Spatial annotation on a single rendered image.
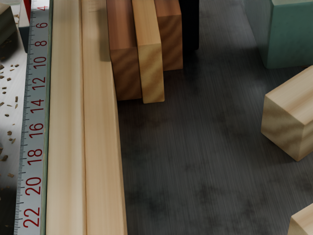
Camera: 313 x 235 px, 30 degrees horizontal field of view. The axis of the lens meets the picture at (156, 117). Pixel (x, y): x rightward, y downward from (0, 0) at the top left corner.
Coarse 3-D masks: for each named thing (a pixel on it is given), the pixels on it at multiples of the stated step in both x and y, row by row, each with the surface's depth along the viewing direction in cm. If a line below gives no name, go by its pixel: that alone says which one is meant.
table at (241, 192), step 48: (240, 0) 51; (240, 48) 46; (192, 96) 43; (240, 96) 43; (144, 144) 40; (192, 144) 40; (240, 144) 40; (144, 192) 37; (192, 192) 37; (240, 192) 37; (288, 192) 37
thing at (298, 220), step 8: (304, 208) 31; (312, 208) 31; (296, 216) 31; (304, 216) 31; (312, 216) 31; (296, 224) 31; (304, 224) 31; (312, 224) 31; (288, 232) 32; (296, 232) 31; (304, 232) 30; (312, 232) 30
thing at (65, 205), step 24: (72, 0) 44; (72, 24) 42; (72, 48) 40; (72, 72) 38; (72, 96) 37; (72, 120) 35; (48, 144) 34; (72, 144) 34; (48, 168) 33; (72, 168) 33; (48, 192) 32; (72, 192) 32; (48, 216) 31; (72, 216) 30
